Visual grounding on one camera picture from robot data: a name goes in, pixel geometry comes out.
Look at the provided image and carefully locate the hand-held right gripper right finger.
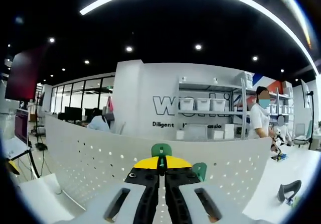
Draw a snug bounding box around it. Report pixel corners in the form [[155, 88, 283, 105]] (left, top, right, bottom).
[[164, 156, 243, 224]]

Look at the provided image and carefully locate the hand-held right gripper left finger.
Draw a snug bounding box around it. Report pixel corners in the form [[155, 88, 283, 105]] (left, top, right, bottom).
[[85, 156, 161, 224]]

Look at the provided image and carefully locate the green hook assembly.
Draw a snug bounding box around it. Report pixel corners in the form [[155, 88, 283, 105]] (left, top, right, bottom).
[[192, 162, 208, 182], [150, 143, 173, 176]]

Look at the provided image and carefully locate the white perforated mounting plate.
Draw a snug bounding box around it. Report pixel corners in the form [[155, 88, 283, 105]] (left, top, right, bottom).
[[44, 115, 273, 216]]

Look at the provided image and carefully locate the dark grey hook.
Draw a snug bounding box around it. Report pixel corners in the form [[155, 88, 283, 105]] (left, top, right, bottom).
[[277, 180, 303, 202]]

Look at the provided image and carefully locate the white stand table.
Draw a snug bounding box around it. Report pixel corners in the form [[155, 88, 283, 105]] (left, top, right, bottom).
[[2, 137, 41, 179]]

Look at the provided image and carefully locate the black floor tripod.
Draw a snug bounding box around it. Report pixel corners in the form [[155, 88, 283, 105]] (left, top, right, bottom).
[[32, 90, 48, 151]]

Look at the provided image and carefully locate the purple screen monitor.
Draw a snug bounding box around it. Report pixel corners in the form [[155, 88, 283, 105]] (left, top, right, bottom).
[[14, 108, 30, 146]]

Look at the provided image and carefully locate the black desktop monitor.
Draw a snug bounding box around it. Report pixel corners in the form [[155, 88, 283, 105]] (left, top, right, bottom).
[[64, 105, 83, 122]]

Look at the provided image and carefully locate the row of white storage bins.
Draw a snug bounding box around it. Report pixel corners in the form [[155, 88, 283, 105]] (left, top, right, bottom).
[[175, 72, 294, 141]]

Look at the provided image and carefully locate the grey metal shelf rack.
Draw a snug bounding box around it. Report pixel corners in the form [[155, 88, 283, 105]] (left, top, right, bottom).
[[177, 77, 295, 141]]

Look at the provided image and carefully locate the blue tray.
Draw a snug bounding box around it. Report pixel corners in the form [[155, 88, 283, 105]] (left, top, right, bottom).
[[272, 153, 289, 162]]

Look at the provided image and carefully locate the group of ceiling spotlights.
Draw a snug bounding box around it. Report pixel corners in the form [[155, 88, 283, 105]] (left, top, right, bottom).
[[7, 37, 299, 82]]

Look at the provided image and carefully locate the teal chair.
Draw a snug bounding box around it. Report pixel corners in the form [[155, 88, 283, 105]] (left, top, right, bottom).
[[306, 120, 314, 142]]

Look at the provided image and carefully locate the black tripod stand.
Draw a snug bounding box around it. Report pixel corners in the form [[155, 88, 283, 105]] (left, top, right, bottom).
[[307, 90, 321, 150]]

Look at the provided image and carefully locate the tilted flat screen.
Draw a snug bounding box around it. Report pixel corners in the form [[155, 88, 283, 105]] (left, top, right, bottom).
[[299, 79, 310, 108]]

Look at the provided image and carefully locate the curved ceiling light strip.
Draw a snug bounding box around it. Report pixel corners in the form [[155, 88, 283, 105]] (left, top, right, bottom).
[[79, 0, 320, 75]]

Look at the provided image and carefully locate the hanging grey bag red strap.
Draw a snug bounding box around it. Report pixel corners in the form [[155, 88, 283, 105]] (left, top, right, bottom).
[[106, 95, 115, 122]]

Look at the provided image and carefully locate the large red wall screen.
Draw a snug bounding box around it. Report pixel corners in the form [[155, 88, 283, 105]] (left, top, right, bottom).
[[5, 45, 50, 101]]

